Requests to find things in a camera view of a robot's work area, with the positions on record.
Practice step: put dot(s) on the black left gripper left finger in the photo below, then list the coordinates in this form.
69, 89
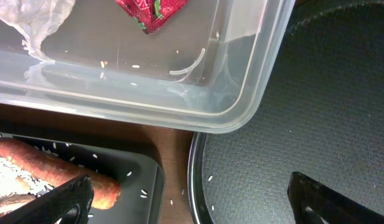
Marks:
68, 203

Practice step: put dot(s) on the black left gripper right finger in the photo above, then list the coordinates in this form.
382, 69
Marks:
313, 202

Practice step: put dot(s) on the orange carrot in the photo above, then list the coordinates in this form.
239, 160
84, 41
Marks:
57, 171

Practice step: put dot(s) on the red snack wrapper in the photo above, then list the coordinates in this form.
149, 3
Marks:
151, 15

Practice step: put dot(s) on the clear plastic waste bin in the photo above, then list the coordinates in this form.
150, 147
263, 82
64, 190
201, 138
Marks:
205, 69

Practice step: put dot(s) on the food scraps and rice pile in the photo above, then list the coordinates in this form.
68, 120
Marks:
18, 187

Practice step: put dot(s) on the black rectangular food tray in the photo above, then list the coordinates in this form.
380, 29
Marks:
141, 178

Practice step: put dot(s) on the round black tray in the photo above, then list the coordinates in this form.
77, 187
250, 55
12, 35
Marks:
322, 114

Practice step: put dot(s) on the crumpled white tissue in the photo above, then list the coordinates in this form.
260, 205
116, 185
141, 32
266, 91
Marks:
35, 20

